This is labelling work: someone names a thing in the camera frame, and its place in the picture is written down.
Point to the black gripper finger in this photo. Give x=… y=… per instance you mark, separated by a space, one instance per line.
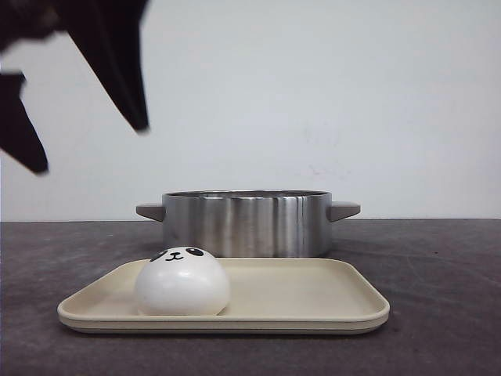
x=107 y=33
x=18 y=136

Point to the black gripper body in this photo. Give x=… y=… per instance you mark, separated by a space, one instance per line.
x=28 y=20

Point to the panda bun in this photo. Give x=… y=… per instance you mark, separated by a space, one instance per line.
x=182 y=281

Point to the stainless steel steamer pot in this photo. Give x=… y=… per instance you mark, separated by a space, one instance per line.
x=250 y=223

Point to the cream rectangular tray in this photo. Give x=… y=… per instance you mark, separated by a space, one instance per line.
x=268 y=296

